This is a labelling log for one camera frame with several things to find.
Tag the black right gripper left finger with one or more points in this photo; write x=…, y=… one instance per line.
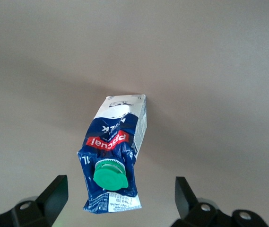
x=54, y=196

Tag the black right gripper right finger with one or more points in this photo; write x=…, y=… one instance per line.
x=184, y=198

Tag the blue milk carton green cap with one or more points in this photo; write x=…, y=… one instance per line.
x=115, y=132

